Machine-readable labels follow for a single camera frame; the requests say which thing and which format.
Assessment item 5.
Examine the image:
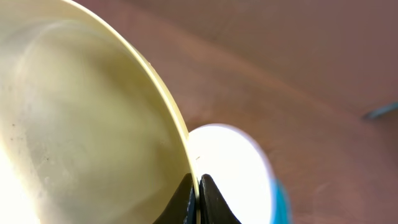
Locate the white plate at tray right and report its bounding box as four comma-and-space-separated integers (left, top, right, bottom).
188, 124, 276, 224

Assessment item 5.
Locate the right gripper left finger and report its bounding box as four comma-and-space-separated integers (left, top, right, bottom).
154, 173, 197, 224

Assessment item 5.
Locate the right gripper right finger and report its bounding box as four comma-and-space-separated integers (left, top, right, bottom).
200, 174, 241, 224

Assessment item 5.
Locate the yellow-green round plate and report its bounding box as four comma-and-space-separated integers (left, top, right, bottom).
1, 0, 200, 223

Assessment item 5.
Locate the teal plastic serving tray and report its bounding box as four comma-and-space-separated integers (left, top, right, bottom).
271, 179, 293, 224

